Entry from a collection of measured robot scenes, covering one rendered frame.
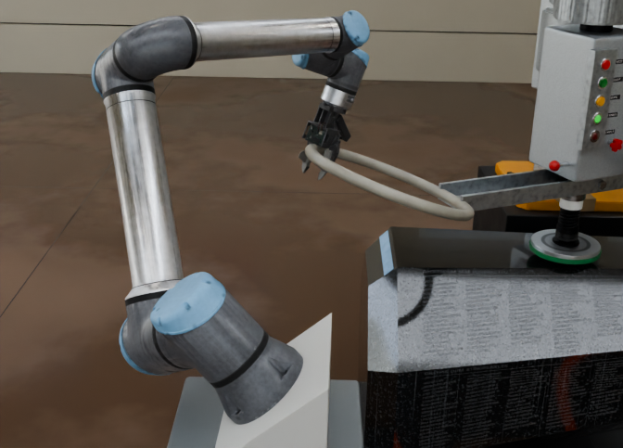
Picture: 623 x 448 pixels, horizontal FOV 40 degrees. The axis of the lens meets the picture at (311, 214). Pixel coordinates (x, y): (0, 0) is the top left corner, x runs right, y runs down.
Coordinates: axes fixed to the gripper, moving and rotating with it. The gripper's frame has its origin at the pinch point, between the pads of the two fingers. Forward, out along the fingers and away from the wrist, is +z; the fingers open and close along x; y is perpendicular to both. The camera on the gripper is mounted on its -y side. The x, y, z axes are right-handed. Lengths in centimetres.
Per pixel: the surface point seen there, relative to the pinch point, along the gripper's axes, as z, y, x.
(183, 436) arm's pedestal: 48, 73, 34
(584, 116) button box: -41, -33, 56
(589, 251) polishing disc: -4, -59, 67
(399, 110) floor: 3, -472, -210
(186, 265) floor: 100, -141, -132
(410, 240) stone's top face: 16, -49, 16
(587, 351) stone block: 22, -50, 81
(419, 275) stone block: 20.6, -31.8, 29.7
